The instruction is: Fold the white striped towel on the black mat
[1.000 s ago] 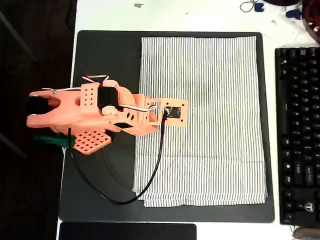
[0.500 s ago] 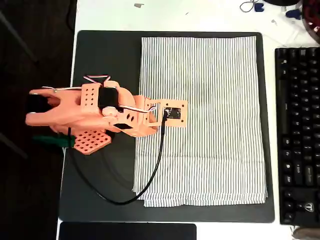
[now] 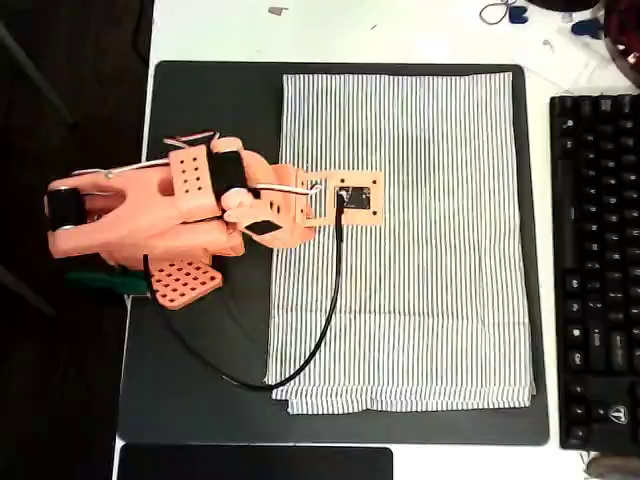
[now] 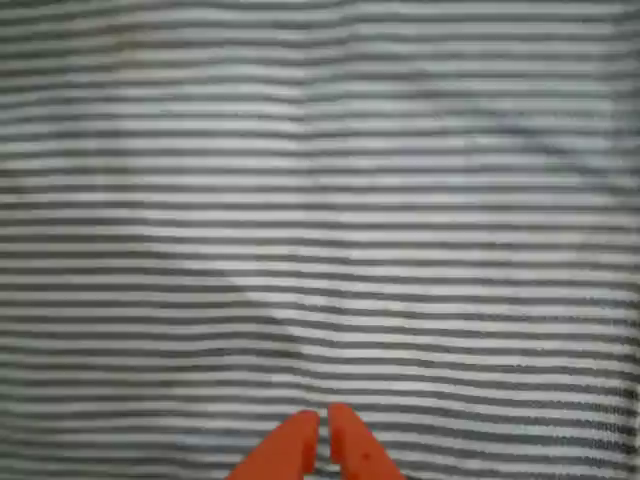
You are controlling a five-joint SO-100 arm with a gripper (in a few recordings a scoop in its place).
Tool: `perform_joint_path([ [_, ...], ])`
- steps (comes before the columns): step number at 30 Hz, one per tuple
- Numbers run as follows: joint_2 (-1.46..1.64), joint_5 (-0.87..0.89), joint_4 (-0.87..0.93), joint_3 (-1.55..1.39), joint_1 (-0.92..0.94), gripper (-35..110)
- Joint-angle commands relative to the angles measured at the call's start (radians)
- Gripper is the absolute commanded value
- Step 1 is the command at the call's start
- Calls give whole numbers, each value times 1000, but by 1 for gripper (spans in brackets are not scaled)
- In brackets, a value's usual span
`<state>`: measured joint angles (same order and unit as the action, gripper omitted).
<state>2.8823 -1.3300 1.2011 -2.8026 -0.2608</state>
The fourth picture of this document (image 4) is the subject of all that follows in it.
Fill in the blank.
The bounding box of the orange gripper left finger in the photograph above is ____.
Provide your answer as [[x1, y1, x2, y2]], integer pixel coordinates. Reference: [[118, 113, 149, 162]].
[[224, 409, 321, 480]]

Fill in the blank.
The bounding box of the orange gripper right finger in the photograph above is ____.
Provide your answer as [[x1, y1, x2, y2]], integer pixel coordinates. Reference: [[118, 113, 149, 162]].
[[327, 402, 407, 480]]

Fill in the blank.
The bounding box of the grey white striped cloth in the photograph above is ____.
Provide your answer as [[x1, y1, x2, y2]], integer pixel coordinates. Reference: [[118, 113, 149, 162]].
[[0, 0, 640, 480]]

